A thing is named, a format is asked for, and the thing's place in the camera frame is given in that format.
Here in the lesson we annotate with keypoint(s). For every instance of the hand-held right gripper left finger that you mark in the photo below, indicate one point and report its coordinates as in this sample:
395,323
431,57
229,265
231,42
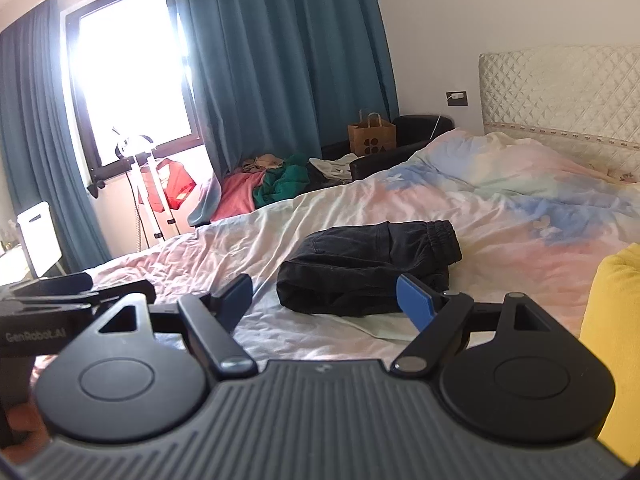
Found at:
235,297

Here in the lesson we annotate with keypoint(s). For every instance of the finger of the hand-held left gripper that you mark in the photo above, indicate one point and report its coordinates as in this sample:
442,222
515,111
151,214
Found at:
130,291

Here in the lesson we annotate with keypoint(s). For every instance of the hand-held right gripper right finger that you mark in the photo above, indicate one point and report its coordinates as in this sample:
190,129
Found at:
415,300

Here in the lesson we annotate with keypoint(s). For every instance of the black pants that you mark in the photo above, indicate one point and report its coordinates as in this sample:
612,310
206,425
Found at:
360,260

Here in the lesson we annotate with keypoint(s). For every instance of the white vanity desk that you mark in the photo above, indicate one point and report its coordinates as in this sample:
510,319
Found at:
12,265

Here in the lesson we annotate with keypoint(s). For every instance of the white garment steamer stand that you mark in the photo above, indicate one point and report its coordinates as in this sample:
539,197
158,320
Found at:
152,200

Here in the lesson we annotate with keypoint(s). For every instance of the white folding chair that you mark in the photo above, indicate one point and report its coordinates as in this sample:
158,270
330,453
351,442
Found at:
40,235

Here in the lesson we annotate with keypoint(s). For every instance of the light blue cloth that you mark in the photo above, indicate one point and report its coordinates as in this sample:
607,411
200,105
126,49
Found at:
205,205

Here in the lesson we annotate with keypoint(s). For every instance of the pink cloth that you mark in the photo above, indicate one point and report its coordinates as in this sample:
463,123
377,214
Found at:
235,195

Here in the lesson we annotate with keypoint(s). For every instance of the black curtain tieback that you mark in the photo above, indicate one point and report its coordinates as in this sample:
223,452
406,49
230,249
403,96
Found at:
93,189

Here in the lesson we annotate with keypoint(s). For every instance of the red garment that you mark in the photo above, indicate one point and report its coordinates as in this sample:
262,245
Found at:
175,185

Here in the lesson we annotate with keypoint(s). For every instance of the pastel bed duvet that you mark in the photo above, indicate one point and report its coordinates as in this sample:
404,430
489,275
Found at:
500,220

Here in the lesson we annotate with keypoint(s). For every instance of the green cloth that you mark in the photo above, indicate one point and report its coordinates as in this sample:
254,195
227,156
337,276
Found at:
280,185

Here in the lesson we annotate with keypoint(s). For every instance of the beige cloth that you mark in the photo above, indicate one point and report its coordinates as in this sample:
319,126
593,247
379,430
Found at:
262,162

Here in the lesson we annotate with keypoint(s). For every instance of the white cloth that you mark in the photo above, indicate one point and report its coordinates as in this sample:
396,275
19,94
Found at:
332,166

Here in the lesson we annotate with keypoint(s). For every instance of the brown paper bag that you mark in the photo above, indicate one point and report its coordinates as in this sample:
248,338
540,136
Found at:
372,140

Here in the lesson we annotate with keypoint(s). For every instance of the black armchair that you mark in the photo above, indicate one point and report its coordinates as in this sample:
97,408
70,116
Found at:
415,130

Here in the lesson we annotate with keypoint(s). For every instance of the narrow blue curtain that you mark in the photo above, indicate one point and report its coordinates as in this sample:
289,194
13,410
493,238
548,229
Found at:
35,135

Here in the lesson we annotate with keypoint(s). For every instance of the yellow pillow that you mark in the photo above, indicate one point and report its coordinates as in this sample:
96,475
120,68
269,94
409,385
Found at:
615,335

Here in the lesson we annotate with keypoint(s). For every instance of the dark-framed window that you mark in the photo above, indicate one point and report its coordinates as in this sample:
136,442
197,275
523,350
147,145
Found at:
130,75

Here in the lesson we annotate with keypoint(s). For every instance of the wide blue curtain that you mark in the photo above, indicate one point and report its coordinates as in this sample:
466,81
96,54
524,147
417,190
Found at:
290,60

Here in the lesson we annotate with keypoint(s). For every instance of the cream quilted headboard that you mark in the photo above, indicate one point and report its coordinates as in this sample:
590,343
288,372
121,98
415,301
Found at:
560,90

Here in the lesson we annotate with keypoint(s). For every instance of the wall socket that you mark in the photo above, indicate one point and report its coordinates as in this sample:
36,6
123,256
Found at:
457,97

